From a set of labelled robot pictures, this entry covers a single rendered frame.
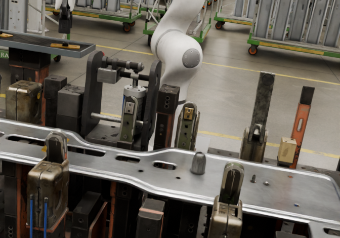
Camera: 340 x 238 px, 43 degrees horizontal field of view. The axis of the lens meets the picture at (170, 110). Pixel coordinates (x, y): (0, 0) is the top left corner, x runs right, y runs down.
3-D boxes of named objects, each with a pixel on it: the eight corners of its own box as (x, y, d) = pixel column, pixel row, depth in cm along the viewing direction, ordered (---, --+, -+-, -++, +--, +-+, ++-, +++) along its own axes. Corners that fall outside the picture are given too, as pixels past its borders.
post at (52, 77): (40, 203, 131) (43, 77, 118) (47, 195, 136) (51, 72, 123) (56, 206, 131) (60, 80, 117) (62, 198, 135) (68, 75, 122)
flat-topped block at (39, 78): (8, 177, 143) (8, 44, 128) (20, 167, 150) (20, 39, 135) (37, 183, 142) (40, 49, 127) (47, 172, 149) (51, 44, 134)
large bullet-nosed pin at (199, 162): (188, 179, 98) (193, 153, 95) (190, 173, 101) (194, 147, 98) (202, 182, 97) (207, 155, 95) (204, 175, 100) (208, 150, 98)
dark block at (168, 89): (142, 226, 127) (158, 89, 113) (146, 213, 133) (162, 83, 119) (158, 229, 126) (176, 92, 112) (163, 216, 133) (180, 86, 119)
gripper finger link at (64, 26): (59, 8, 121) (58, 32, 123) (58, 10, 118) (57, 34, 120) (71, 9, 122) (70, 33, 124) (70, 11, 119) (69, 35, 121)
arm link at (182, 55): (177, 92, 160) (184, 28, 151) (201, 110, 145) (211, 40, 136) (146, 94, 155) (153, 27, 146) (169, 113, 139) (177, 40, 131)
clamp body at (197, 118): (154, 238, 122) (169, 116, 110) (161, 216, 133) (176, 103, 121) (185, 245, 121) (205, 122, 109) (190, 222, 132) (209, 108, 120)
